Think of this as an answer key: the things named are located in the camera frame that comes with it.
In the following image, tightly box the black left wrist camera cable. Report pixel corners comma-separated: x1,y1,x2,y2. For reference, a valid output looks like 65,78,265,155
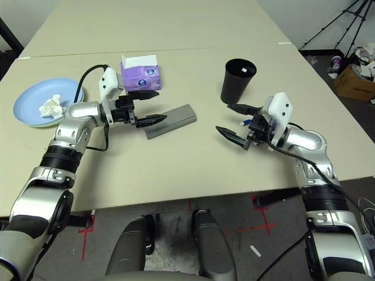
73,64,111,152

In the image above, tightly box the grey robot left leg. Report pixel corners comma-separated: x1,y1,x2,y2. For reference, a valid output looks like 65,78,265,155
104,216,156,277

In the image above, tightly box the grey glasses case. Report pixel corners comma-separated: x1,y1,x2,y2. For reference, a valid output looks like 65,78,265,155
145,104,197,141

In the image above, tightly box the thin white cable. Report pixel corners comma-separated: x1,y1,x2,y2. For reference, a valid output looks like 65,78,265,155
357,197,375,244

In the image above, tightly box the green plastic plate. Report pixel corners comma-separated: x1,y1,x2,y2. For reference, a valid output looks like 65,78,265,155
28,87,86,129

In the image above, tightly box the grey robot waist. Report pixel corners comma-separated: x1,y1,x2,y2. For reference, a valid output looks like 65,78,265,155
96,270,235,281

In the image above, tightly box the brown cardboard box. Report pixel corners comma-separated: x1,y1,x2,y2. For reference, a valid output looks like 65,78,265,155
333,64,375,102

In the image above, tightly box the black table leg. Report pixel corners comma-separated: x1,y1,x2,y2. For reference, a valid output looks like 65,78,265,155
256,189,302,208

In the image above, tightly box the crumpled paper trash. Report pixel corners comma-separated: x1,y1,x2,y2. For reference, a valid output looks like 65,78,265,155
354,43,375,80

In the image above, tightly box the grey robot right leg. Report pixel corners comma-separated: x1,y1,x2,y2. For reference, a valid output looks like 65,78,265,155
190,209,237,281

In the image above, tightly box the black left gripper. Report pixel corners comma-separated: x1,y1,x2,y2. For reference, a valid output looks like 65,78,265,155
110,90,168,129

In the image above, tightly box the red tape mark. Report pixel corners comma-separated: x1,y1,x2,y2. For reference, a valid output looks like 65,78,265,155
234,196,278,235
77,215,97,261

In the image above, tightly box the purple tissue pack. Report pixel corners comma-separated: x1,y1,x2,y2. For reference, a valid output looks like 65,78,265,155
119,54,163,92

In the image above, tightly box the white tissue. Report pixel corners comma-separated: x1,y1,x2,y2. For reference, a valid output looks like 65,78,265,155
38,93,67,119

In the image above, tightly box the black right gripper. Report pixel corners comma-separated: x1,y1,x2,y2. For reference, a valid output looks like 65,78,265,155
215,102,277,152

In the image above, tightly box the grey robot leg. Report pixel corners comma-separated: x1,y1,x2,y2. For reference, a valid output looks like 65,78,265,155
190,209,237,281
104,216,156,277

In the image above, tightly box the black plastic cup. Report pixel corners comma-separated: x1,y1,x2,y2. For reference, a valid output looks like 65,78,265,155
220,58,258,105

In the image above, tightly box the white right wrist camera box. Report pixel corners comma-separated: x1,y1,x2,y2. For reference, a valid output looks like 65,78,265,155
262,91,294,146

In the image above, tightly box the black tripod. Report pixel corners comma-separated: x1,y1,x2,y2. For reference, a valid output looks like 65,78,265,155
298,0,375,59

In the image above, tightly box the blue plastic plate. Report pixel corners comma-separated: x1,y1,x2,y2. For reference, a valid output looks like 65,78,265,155
12,77,84,127

